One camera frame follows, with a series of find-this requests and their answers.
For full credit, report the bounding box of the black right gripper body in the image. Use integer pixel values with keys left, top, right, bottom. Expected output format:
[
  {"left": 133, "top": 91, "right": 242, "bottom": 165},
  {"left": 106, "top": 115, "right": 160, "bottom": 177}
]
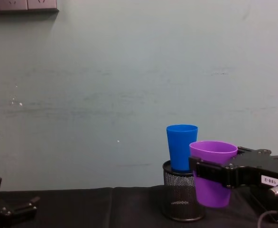
[{"left": 231, "top": 154, "right": 278, "bottom": 190}]

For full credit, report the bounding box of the white wall socket strip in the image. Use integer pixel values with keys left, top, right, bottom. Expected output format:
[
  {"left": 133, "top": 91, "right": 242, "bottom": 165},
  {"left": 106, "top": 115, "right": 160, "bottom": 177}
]
[{"left": 0, "top": 0, "right": 60, "bottom": 14}]

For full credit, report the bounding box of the black mesh pen holder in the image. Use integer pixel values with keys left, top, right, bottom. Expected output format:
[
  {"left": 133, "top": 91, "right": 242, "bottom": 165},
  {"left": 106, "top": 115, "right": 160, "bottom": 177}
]
[{"left": 162, "top": 160, "right": 206, "bottom": 223}]

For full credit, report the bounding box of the blue plastic cup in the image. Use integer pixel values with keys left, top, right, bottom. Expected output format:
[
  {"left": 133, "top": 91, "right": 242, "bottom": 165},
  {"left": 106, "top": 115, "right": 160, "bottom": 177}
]
[{"left": 166, "top": 124, "right": 198, "bottom": 173}]

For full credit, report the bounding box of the purple plastic cup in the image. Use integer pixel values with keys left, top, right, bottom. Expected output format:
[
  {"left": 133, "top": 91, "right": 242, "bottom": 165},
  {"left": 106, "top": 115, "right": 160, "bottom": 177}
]
[{"left": 189, "top": 140, "right": 239, "bottom": 209}]

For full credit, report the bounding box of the black table cloth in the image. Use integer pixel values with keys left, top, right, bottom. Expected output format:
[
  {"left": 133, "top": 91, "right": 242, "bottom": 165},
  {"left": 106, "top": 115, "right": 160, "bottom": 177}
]
[{"left": 0, "top": 184, "right": 278, "bottom": 228}]

